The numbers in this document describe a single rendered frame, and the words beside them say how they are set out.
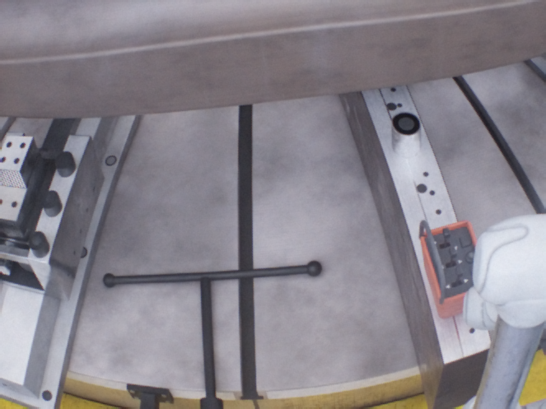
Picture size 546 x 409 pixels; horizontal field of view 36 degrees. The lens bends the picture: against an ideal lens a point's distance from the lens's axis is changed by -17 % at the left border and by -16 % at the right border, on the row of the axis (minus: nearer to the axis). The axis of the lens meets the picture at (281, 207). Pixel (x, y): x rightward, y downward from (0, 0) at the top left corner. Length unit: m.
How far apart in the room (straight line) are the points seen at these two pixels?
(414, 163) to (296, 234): 0.50
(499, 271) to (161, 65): 1.21
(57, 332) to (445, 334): 1.17
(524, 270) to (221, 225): 1.66
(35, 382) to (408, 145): 1.26
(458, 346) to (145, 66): 1.02
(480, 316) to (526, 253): 0.58
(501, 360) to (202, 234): 1.51
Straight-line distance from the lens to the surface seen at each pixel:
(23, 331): 2.64
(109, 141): 3.05
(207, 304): 2.67
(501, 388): 1.60
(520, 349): 1.49
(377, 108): 2.58
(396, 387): 2.76
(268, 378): 2.58
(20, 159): 2.50
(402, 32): 2.26
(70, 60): 2.31
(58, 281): 2.54
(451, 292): 2.13
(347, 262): 2.74
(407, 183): 2.43
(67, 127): 2.84
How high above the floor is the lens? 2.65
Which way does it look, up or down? 55 degrees down
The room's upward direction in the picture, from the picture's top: 9 degrees counter-clockwise
